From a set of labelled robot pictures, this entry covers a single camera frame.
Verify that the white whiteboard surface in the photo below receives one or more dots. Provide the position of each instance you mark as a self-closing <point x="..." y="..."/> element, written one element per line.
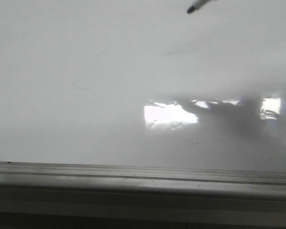
<point x="143" y="83"/>

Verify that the grey aluminium whiteboard frame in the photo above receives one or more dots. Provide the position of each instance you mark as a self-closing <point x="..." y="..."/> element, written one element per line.
<point x="148" y="193"/>

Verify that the white black whiteboard marker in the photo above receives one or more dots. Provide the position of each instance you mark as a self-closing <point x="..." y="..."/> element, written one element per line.
<point x="196" y="5"/>

